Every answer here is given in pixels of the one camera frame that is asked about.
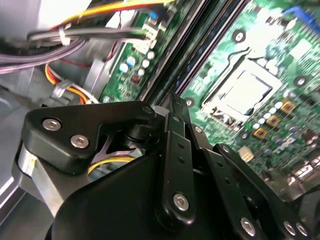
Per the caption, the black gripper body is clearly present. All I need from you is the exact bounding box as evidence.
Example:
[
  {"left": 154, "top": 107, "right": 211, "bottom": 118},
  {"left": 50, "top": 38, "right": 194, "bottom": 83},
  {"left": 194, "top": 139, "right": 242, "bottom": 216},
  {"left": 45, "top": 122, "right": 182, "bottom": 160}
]
[{"left": 44, "top": 149, "right": 266, "bottom": 240}]

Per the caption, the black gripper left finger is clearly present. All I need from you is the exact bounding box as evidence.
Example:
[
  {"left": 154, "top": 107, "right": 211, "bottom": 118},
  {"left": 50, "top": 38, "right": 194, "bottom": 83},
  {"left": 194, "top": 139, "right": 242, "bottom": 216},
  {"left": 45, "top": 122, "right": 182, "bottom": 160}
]
[{"left": 13, "top": 91, "right": 198, "bottom": 227}]

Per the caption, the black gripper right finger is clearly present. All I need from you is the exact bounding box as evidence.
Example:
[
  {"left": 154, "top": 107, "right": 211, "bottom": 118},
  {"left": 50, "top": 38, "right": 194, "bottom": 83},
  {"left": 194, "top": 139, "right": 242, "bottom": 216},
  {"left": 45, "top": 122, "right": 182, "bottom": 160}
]
[{"left": 184, "top": 99, "right": 312, "bottom": 240}]

